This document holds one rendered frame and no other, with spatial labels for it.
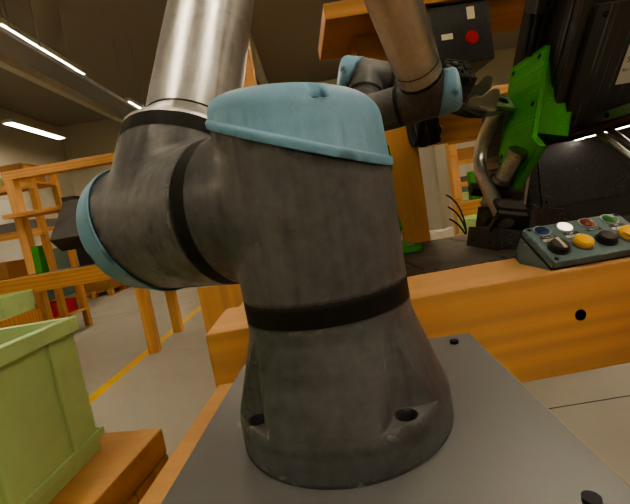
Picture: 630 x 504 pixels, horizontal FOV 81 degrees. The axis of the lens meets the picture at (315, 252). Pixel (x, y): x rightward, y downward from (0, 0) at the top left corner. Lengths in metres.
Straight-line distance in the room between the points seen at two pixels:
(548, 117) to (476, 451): 0.73
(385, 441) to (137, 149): 0.27
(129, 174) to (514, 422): 0.32
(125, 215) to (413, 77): 0.51
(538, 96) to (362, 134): 0.68
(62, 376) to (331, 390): 0.37
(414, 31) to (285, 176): 0.46
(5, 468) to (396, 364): 0.37
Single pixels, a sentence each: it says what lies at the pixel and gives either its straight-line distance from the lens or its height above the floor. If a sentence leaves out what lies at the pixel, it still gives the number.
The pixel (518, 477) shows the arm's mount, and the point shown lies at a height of 0.88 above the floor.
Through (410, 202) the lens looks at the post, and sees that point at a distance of 1.14.
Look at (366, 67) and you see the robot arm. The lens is 0.82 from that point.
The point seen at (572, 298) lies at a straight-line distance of 0.62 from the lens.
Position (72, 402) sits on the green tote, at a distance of 0.54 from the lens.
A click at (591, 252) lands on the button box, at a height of 0.92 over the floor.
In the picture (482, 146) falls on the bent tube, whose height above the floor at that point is 1.12.
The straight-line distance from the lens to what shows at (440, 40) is 1.14.
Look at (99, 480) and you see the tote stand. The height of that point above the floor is 0.79.
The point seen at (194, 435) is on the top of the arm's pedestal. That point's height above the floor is 0.85.
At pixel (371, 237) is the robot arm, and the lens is 0.21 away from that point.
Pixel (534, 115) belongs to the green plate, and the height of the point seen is 1.15.
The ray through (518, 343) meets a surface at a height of 0.81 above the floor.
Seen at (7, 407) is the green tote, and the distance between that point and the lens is 0.48.
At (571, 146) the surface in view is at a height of 1.09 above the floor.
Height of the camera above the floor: 1.03
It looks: 6 degrees down
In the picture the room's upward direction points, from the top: 10 degrees counter-clockwise
